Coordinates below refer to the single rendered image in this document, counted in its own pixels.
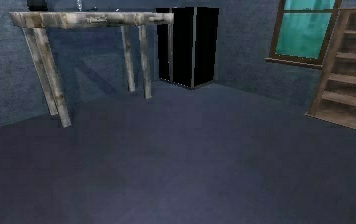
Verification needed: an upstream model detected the pale weathered wooden table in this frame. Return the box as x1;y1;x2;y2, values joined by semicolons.
9;11;175;129

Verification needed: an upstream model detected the black cabinet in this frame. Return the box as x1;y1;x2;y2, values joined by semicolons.
155;6;220;90

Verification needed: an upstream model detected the brown wooden shelf unit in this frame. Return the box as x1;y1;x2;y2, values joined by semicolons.
304;7;356;134

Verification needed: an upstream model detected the black object on table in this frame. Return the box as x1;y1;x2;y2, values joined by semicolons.
26;0;49;12

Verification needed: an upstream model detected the brown framed window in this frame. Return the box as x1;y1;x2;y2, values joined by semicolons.
264;0;344;70

